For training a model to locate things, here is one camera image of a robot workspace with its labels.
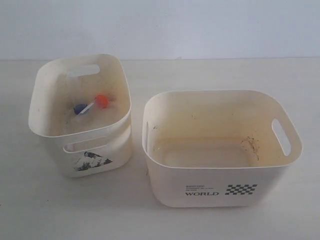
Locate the blue-capped clear tube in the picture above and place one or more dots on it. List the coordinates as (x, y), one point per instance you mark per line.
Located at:
(76, 93)

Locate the orange-capped clear tube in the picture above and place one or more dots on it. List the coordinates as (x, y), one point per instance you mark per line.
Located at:
(100, 101)

